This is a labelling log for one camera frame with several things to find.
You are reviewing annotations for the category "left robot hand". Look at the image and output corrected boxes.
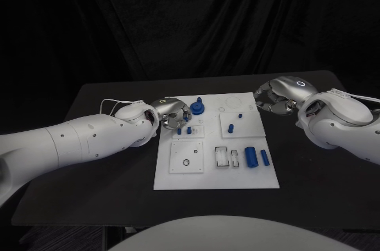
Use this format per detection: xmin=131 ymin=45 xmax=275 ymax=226
xmin=150 ymin=97 xmax=193 ymax=130

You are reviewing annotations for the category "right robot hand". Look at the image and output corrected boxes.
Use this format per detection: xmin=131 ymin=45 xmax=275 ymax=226
xmin=254 ymin=76 xmax=320 ymax=116

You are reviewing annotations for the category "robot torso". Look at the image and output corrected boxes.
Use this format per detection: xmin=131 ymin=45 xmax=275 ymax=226
xmin=107 ymin=215 xmax=362 ymax=251

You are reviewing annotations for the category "white task board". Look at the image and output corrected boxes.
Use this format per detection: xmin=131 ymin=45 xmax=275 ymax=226
xmin=153 ymin=92 xmax=281 ymax=191

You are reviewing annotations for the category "thin blue cylinder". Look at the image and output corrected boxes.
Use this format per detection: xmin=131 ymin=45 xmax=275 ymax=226
xmin=259 ymin=149 xmax=271 ymax=166

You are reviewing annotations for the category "blue gear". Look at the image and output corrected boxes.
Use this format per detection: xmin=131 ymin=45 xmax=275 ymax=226
xmin=189 ymin=97 xmax=208 ymax=115

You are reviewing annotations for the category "white cable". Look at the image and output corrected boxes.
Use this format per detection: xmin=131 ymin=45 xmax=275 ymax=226
xmin=100 ymin=98 xmax=147 ymax=114
xmin=349 ymin=93 xmax=380 ymax=104
xmin=110 ymin=101 xmax=133 ymax=118

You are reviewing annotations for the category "thick blue cylinder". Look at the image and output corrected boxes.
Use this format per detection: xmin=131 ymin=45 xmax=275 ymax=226
xmin=244 ymin=146 xmax=259 ymax=169

